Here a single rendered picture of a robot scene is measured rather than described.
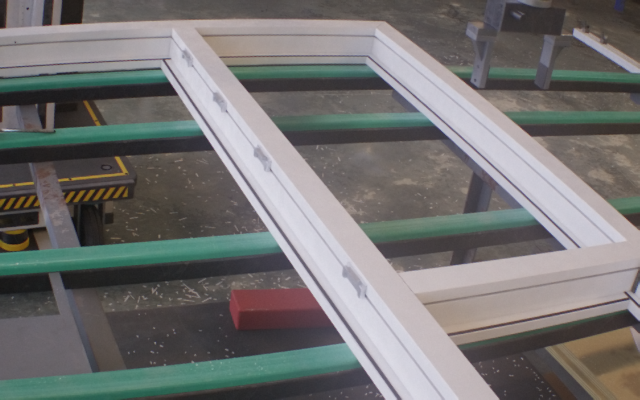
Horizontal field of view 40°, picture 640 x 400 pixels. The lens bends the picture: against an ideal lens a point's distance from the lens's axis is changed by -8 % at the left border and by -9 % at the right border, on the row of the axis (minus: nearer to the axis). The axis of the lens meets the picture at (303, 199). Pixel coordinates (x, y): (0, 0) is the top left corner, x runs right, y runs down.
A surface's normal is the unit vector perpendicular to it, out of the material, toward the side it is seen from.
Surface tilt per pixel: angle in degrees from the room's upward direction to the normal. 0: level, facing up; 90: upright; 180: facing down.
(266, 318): 90
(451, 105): 90
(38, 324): 0
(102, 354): 0
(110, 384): 0
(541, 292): 90
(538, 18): 90
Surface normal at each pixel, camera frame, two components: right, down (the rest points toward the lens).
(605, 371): 0.15, -0.87
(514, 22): 0.38, 0.49
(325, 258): -0.92, 0.07
